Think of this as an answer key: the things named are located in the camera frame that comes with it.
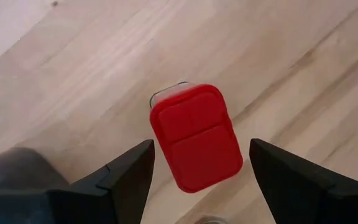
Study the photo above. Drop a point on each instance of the red-lid smoked paprika tin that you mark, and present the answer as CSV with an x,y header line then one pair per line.
x,y
197,140

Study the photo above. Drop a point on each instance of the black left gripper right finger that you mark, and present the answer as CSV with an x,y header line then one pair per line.
x,y
306,196

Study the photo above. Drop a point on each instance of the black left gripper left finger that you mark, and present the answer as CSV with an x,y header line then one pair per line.
x,y
89,205

